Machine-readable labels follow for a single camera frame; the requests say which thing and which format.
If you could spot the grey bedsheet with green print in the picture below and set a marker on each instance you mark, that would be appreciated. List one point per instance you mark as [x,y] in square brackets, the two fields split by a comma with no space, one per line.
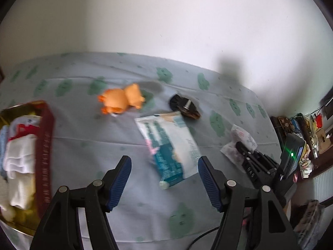
[104,145]

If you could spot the orange plush toy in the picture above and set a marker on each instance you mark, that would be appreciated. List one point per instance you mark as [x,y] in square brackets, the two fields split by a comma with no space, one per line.
[117,99]

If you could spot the red and white cloth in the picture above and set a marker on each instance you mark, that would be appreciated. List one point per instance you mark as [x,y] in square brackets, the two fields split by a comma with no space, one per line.
[26,125]

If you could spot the black round hair accessory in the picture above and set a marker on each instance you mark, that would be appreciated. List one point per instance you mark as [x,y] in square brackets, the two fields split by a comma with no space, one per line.
[179,102]

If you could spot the white radiator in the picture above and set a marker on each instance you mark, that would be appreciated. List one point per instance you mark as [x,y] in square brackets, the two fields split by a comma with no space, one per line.
[325,185]

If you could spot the white pink tissue packet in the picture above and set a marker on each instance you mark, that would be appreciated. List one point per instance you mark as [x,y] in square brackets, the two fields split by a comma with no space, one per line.
[242,135]

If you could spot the cluttered wooden side table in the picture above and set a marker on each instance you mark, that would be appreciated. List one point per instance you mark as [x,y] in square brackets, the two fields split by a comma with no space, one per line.
[314,140]

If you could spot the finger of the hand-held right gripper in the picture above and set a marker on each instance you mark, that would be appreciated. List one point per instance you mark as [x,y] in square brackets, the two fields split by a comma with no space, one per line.
[256,175]
[256,158]

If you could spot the white socks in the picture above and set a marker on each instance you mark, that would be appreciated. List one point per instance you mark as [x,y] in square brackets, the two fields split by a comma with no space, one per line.
[20,156]

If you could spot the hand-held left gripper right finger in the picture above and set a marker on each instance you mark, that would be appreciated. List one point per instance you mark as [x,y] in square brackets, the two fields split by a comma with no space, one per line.
[208,185]

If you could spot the white teal wet wipes packet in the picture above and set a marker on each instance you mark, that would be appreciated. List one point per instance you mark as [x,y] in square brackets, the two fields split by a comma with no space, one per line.
[169,145]

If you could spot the white round soft bundle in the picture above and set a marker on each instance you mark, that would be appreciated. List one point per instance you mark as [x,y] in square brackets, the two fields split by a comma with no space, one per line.
[9,213]

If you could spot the striped woven basket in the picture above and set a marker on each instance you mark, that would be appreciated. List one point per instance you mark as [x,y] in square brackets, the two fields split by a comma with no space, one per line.
[309,218]

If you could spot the red box with gold interior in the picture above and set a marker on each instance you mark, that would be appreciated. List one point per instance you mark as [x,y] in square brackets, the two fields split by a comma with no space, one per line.
[44,161]

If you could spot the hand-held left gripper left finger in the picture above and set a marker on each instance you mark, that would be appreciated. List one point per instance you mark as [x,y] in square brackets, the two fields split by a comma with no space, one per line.
[119,182]

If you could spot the light blue cloth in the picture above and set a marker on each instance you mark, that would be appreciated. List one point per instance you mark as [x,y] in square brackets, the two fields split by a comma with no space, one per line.
[3,148]

